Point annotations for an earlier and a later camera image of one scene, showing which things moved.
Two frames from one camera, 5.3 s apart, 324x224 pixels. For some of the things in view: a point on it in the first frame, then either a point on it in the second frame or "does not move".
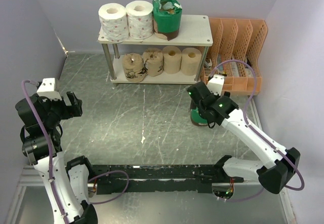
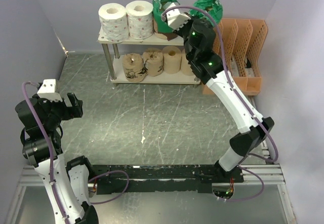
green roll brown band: [167, 15] does not move
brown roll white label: [134, 70] does not move
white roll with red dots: [140, 19] does not move
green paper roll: [196, 118] to [211, 5]
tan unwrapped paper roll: [172, 59] does not move
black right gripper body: [201, 110] to [184, 32]
